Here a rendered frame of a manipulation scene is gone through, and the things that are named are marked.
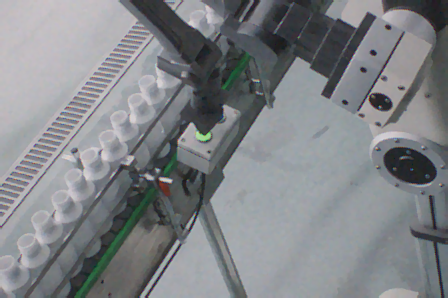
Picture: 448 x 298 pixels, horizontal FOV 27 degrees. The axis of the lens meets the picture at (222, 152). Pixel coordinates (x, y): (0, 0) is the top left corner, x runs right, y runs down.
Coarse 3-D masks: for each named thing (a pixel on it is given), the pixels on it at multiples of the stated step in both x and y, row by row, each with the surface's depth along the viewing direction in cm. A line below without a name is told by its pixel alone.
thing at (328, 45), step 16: (320, 16) 131; (368, 16) 129; (304, 32) 129; (320, 32) 129; (336, 32) 128; (352, 32) 129; (304, 48) 130; (320, 48) 128; (336, 48) 128; (352, 48) 125; (320, 64) 130; (336, 64) 128; (336, 80) 130
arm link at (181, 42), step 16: (128, 0) 155; (144, 0) 156; (160, 0) 159; (144, 16) 158; (160, 16) 159; (176, 16) 162; (160, 32) 161; (176, 32) 162; (192, 32) 165; (176, 48) 164; (192, 48) 166; (208, 48) 169; (176, 64) 169; (192, 64) 166; (208, 64) 169
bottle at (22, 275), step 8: (8, 256) 175; (0, 264) 175; (8, 264) 176; (16, 264) 174; (0, 272) 173; (8, 272) 173; (16, 272) 174; (24, 272) 176; (8, 280) 174; (16, 280) 174; (24, 280) 175; (32, 280) 177; (8, 288) 175; (16, 288) 174; (24, 288) 175; (40, 288) 181; (16, 296) 176; (32, 296) 178; (40, 296) 180
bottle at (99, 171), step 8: (88, 152) 191; (96, 152) 190; (88, 160) 189; (96, 160) 189; (104, 160) 194; (88, 168) 190; (96, 168) 190; (104, 168) 191; (88, 176) 191; (96, 176) 191; (104, 176) 191; (96, 184) 192; (104, 184) 192; (112, 184) 194; (112, 192) 194; (120, 192) 197; (104, 200) 195; (112, 200) 195; (112, 208) 197
